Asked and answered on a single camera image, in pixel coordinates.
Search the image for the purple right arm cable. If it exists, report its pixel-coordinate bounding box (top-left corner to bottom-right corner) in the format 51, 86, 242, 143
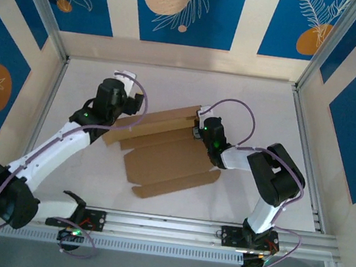
177, 94, 322, 267

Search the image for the grey slotted cable duct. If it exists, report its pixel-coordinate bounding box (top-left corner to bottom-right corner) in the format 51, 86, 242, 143
0, 217, 247, 267

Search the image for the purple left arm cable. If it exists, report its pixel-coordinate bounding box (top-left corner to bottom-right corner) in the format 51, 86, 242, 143
0, 55, 156, 266

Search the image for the brown cardboard box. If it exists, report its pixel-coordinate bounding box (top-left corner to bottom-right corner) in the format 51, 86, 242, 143
95, 92, 229, 209

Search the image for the aluminium mounting rail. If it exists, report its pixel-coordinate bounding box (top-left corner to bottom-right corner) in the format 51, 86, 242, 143
0, 188, 345, 267

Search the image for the aluminium side rail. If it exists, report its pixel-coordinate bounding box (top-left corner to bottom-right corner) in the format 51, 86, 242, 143
273, 86, 345, 235
3, 51, 72, 205

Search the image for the aluminium frame post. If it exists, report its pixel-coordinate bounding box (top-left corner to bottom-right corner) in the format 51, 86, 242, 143
1, 0, 78, 62
293, 0, 356, 99

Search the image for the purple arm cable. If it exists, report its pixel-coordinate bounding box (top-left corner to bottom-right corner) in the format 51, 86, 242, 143
0, 55, 156, 266
177, 94, 322, 267

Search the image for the black control board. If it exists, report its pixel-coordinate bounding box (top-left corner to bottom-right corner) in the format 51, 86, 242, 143
240, 251, 274, 267
55, 226, 87, 247

